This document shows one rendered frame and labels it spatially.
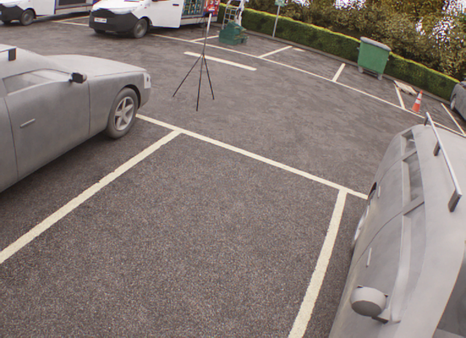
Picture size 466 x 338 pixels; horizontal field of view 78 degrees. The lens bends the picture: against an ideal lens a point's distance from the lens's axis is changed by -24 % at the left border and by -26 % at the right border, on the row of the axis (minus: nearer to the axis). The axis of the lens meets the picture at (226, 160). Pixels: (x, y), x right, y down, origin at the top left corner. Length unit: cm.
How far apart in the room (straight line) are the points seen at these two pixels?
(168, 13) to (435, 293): 1093
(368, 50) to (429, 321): 1257
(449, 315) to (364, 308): 43
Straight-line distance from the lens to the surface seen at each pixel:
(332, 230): 380
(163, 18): 1158
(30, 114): 332
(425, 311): 162
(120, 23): 1096
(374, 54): 1369
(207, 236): 328
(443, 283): 169
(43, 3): 1526
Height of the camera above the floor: 212
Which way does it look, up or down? 28 degrees down
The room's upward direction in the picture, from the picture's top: 11 degrees clockwise
